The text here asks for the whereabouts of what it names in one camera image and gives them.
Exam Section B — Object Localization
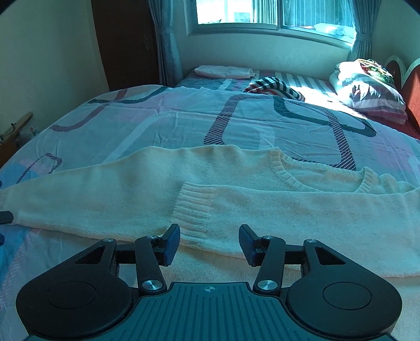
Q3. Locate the red scalloped headboard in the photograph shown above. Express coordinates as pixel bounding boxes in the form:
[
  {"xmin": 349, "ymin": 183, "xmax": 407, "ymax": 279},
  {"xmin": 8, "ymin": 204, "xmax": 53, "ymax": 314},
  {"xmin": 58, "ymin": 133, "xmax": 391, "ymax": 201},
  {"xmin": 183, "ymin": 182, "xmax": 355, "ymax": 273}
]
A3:
[{"xmin": 384, "ymin": 56, "xmax": 420, "ymax": 132}]

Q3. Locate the white cloth at window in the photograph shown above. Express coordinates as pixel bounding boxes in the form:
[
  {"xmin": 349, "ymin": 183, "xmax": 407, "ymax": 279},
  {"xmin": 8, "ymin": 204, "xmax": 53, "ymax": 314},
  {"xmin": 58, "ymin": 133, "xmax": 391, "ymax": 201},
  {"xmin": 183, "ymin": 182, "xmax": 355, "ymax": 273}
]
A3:
[{"xmin": 313, "ymin": 22, "xmax": 356, "ymax": 37}]

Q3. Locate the window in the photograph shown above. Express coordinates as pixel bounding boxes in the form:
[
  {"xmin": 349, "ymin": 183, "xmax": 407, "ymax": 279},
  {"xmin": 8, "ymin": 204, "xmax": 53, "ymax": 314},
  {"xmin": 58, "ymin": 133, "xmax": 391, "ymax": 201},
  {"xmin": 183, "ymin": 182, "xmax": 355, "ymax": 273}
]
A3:
[{"xmin": 184, "ymin": 0, "xmax": 358, "ymax": 50}]

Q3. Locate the tied grey curtain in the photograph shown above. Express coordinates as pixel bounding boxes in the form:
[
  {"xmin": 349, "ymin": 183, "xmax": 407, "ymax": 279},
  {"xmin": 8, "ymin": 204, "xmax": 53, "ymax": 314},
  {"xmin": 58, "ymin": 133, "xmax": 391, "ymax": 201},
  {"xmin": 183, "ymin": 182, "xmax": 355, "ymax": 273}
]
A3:
[{"xmin": 349, "ymin": 0, "xmax": 378, "ymax": 63}]

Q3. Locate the striped crumpled cloth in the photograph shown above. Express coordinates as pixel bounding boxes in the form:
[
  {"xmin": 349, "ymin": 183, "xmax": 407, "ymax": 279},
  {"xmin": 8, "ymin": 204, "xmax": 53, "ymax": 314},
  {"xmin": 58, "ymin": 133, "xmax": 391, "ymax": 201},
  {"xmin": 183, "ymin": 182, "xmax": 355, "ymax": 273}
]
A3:
[{"xmin": 243, "ymin": 76, "xmax": 306, "ymax": 100}]

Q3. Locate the patterned pillow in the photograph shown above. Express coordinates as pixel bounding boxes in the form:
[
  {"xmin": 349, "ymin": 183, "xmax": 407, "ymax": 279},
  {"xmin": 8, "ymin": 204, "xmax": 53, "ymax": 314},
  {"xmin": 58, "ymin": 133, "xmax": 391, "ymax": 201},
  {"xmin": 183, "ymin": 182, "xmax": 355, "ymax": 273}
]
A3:
[{"xmin": 329, "ymin": 61, "xmax": 407, "ymax": 123}]

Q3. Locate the wooden furniture edge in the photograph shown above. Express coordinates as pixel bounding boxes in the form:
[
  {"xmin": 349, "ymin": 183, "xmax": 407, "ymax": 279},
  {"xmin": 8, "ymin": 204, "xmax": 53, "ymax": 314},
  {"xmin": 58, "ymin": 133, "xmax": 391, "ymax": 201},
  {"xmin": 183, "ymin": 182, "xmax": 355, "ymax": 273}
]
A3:
[{"xmin": 0, "ymin": 111, "xmax": 33, "ymax": 168}]

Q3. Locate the white flat pillow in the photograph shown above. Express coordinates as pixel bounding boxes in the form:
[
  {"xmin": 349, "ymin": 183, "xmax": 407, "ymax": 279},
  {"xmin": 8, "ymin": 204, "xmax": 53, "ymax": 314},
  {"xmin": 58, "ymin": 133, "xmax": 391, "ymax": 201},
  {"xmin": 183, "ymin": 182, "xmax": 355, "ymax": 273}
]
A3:
[{"xmin": 194, "ymin": 65, "xmax": 256, "ymax": 79}]

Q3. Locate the patterned bed quilt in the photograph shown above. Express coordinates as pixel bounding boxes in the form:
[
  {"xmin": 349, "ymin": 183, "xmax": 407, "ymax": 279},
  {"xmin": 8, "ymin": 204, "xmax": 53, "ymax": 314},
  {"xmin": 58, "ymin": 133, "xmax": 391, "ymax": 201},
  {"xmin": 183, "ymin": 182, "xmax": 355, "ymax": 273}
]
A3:
[{"xmin": 0, "ymin": 83, "xmax": 420, "ymax": 341}]

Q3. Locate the dark wooden wardrobe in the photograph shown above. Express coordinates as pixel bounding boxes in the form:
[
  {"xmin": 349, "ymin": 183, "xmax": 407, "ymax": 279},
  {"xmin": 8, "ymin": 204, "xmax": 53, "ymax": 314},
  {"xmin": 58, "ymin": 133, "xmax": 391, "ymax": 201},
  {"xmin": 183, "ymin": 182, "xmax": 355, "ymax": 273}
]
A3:
[{"xmin": 90, "ymin": 0, "xmax": 161, "ymax": 92}]

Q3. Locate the striped bed sheet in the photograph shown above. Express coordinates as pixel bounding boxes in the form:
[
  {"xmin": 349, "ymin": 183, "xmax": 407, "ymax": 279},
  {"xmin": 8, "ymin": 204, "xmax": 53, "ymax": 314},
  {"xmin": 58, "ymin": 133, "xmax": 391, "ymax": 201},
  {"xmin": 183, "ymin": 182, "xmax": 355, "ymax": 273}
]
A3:
[{"xmin": 174, "ymin": 69, "xmax": 420, "ymax": 138}]

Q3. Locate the long grey curtain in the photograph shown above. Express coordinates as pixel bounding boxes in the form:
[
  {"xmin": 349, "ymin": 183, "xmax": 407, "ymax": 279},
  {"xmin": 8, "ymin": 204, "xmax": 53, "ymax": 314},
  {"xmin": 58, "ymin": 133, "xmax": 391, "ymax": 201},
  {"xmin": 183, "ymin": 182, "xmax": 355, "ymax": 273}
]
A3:
[{"xmin": 146, "ymin": 0, "xmax": 184, "ymax": 86}]

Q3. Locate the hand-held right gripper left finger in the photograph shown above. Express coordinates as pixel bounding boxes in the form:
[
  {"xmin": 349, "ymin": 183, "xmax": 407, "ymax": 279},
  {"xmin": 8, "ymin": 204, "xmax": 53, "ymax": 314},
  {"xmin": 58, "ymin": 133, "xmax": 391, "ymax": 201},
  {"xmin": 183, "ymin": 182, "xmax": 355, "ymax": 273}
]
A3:
[{"xmin": 61, "ymin": 224, "xmax": 182, "ymax": 296}]

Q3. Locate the cream knitted sweater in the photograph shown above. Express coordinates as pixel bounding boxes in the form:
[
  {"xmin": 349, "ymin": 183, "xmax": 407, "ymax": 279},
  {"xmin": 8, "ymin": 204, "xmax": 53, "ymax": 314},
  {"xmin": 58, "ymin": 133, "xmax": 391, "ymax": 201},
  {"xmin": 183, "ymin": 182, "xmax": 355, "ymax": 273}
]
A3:
[{"xmin": 0, "ymin": 146, "xmax": 420, "ymax": 279}]

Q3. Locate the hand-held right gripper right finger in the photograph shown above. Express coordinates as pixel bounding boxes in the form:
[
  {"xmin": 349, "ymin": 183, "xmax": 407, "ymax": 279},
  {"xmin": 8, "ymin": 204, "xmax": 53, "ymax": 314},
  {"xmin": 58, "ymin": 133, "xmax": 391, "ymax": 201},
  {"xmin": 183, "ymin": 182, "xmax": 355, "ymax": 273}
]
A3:
[{"xmin": 238, "ymin": 224, "xmax": 360, "ymax": 296}]

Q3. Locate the colourful folded cloth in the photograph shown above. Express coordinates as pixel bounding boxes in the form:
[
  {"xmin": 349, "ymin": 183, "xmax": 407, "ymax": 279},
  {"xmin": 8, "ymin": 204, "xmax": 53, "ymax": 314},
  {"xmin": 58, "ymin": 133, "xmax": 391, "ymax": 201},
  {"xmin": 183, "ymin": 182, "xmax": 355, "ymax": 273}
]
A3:
[{"xmin": 356, "ymin": 58, "xmax": 396, "ymax": 84}]

